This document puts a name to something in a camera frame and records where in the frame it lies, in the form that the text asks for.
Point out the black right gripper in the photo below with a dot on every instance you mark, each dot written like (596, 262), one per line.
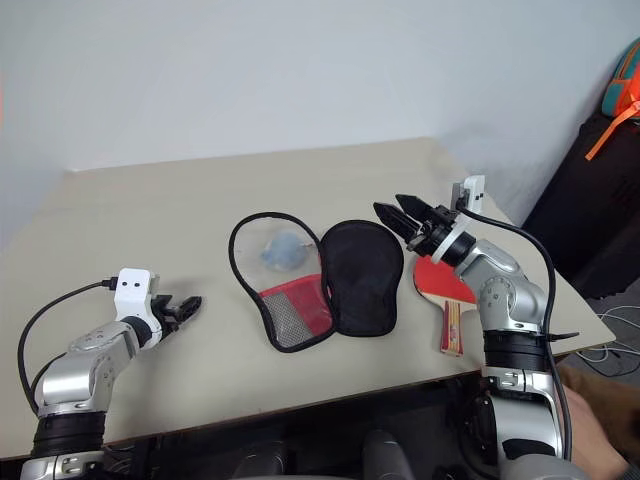
(431, 231)

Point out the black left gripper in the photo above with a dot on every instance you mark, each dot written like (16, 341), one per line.
(165, 312)

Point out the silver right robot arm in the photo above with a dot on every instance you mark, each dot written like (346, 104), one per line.
(510, 295)

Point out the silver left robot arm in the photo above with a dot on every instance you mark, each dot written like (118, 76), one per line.
(75, 372)

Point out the black paddle case with clear side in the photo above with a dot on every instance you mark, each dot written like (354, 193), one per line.
(361, 280)

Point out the red table tennis paddle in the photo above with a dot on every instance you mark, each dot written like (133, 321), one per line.
(440, 285)

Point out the black suitcase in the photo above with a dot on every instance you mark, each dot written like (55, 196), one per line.
(595, 210)

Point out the teal and orange bag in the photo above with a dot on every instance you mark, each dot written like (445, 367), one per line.
(622, 85)

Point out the brown cardboard box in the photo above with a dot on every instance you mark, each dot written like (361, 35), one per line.
(595, 425)

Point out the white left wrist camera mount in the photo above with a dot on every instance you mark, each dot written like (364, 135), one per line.
(131, 295)

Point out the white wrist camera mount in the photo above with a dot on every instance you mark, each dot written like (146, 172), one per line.
(470, 192)
(131, 295)

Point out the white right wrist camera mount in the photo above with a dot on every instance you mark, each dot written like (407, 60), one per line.
(470, 192)

